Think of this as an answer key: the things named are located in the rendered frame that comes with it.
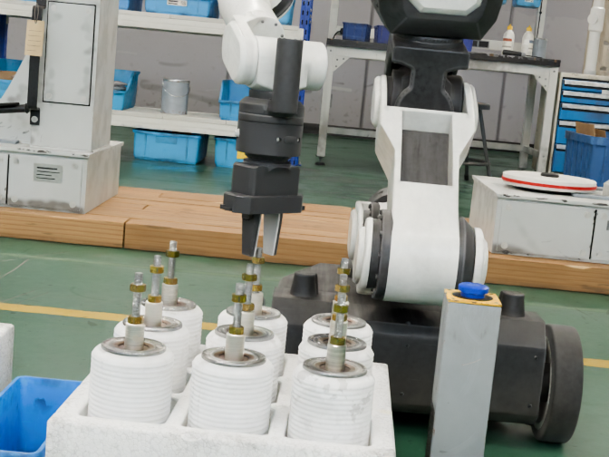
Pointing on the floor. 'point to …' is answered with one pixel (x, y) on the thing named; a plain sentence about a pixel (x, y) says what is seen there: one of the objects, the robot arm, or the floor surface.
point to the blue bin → (30, 413)
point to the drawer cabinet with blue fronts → (576, 95)
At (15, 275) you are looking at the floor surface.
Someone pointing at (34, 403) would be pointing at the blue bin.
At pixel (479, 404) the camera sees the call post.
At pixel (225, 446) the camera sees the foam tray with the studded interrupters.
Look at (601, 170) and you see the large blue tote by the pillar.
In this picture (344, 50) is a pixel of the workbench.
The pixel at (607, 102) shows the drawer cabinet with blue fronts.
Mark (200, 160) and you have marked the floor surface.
